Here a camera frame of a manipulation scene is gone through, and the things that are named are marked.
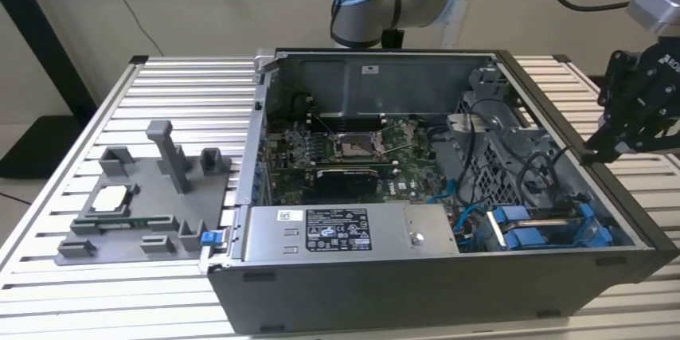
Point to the black open PC case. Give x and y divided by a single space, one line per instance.
404 288

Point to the green RAM stick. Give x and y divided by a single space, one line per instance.
126 222

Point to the black graphics card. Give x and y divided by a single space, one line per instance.
345 180

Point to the black stand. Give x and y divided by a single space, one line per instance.
37 145

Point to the grey parts rack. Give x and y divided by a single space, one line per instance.
158 204

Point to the silver power supply unit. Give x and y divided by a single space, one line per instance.
345 232

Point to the metal locking lever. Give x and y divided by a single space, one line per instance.
324 122

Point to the CPU socket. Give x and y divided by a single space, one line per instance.
356 145

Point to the silver CPU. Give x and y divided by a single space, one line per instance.
110 197

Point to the blue case latch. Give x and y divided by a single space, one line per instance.
210 237

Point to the grey metal drive cage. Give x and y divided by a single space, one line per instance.
504 149

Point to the green Dell motherboard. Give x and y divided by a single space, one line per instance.
414 184

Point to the black RAM slot bank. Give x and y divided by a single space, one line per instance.
350 162
345 118

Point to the hard disk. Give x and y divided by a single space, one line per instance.
536 226

